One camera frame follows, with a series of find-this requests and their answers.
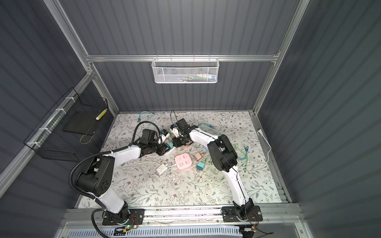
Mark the pink power strip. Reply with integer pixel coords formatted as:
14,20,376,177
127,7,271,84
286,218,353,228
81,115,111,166
175,153,192,171

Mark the teal USB charger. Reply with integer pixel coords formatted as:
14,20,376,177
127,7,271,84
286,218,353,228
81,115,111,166
196,161,205,171

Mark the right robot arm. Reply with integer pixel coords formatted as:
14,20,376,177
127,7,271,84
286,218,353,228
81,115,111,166
170,119,254,215

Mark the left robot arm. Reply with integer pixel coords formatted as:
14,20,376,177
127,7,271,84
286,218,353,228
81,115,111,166
68,129,170,215

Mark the white power adapter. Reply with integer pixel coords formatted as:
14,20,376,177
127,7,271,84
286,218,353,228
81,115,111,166
156,164,168,175

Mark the teal multi-head cable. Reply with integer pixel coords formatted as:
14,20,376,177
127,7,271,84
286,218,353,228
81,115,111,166
137,111,155,123

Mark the white wire basket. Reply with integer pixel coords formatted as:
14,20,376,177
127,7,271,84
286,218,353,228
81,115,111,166
151,58,220,84

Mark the green multi-head cable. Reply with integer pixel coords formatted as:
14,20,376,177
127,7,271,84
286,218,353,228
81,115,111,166
232,144,251,167

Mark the black wire basket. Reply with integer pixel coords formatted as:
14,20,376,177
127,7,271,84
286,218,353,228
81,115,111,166
24,90,110,162

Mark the black corrugated cable conduit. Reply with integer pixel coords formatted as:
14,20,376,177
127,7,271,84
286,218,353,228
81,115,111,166
68,120,161,200

